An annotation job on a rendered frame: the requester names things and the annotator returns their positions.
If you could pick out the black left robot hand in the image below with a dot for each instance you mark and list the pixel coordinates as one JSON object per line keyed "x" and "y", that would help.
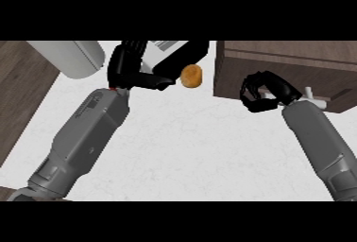
{"x": 123, "y": 74}

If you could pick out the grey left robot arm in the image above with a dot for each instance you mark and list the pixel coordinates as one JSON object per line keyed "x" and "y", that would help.
{"x": 81, "y": 138}

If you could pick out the brown wooden drawer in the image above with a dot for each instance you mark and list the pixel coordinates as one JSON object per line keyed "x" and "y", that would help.
{"x": 297, "y": 67}

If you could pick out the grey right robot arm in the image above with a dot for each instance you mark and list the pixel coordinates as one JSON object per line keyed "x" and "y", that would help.
{"x": 320, "y": 145}

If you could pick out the white rounded appliance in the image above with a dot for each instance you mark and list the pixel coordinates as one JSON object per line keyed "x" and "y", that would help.
{"x": 74, "y": 58}

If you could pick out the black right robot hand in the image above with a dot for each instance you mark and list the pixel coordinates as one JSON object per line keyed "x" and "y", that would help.
{"x": 281, "y": 89}

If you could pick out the orange cup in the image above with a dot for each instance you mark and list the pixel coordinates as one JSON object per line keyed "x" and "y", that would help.
{"x": 191, "y": 76}

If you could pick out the black and white appliance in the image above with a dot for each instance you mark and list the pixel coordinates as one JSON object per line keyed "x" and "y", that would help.
{"x": 195, "y": 52}

